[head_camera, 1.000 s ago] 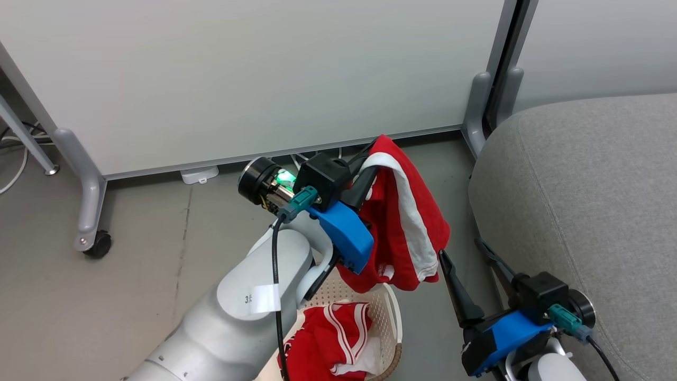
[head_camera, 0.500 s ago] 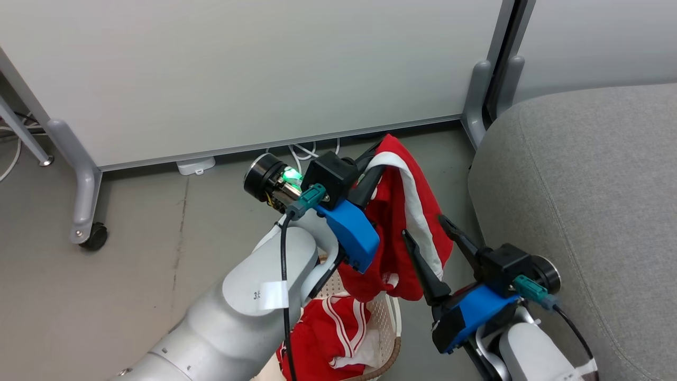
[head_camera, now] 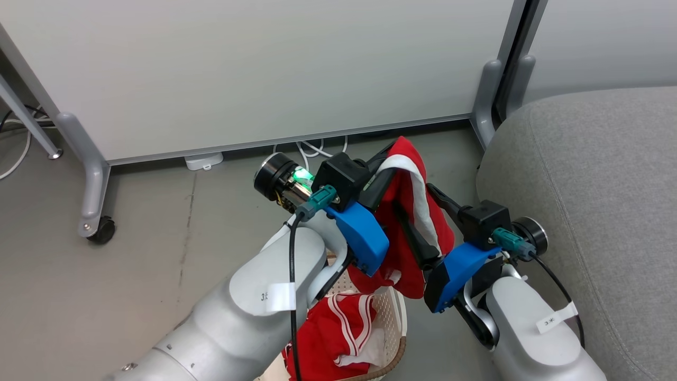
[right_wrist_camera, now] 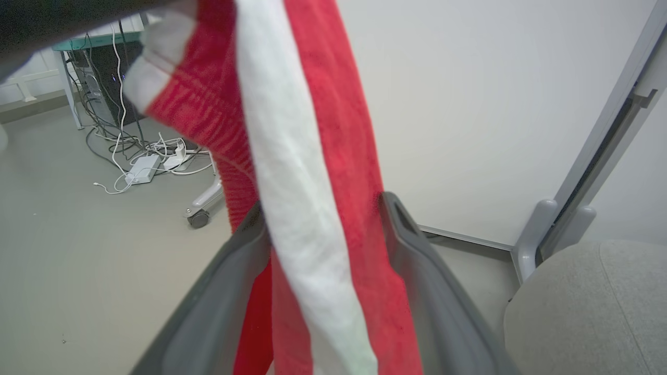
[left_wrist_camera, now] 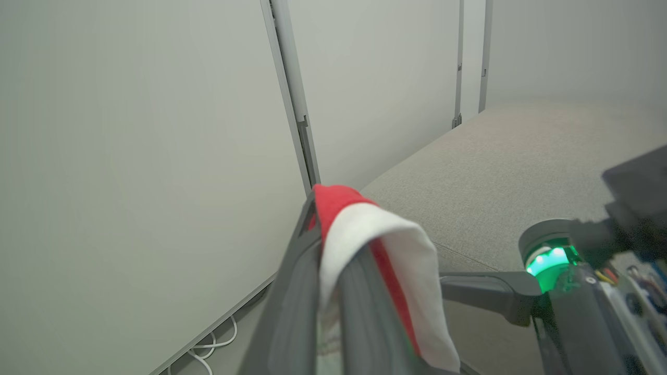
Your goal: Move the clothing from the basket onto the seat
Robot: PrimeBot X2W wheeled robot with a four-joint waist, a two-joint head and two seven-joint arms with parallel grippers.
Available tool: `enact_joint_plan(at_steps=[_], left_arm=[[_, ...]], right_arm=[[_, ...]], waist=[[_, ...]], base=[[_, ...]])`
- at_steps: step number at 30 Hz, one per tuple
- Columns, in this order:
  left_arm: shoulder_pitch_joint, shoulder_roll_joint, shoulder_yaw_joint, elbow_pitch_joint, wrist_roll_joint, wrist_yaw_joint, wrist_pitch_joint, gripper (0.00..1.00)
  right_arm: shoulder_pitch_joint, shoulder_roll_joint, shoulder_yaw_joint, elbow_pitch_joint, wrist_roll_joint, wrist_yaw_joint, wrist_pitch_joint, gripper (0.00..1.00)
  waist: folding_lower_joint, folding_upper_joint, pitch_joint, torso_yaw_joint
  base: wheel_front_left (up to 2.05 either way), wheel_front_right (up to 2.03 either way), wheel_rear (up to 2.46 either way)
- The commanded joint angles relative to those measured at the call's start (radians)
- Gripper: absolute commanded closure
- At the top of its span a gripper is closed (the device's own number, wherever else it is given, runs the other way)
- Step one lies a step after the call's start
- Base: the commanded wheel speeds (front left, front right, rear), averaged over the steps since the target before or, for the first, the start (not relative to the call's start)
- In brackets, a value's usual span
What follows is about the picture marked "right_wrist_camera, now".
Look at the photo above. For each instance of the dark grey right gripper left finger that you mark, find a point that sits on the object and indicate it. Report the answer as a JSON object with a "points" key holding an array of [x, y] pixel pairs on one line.
{"points": [[219, 312]]}

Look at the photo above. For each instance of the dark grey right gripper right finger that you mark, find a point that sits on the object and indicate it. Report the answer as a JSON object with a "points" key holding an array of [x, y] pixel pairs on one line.
{"points": [[443, 312]]}

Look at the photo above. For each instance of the red and white garment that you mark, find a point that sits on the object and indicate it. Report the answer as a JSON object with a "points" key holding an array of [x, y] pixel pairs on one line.
{"points": [[344, 156]]}

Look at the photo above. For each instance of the grey partition foot with caster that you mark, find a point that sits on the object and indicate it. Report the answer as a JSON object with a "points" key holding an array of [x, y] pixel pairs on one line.
{"points": [[206, 200]]}

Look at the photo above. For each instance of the grey fabric sofa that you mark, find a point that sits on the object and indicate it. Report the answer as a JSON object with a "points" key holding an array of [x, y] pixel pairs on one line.
{"points": [[589, 312]]}

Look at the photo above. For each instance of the small white plug adapter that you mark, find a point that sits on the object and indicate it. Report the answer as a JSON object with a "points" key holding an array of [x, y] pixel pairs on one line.
{"points": [[177, 156]]}

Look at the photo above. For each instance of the large white partition panel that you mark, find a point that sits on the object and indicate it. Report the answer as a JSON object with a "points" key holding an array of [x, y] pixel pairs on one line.
{"points": [[469, 104]]}

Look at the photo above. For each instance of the narrow white partition panel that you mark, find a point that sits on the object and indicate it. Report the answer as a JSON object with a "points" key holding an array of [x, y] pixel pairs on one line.
{"points": [[641, 156]]}

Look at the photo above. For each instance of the black computer tower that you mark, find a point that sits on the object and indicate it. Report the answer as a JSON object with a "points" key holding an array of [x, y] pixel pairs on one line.
{"points": [[107, 78]]}

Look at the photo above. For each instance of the desk with pale metal legs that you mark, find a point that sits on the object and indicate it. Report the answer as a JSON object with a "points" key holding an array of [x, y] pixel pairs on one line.
{"points": [[70, 88]]}

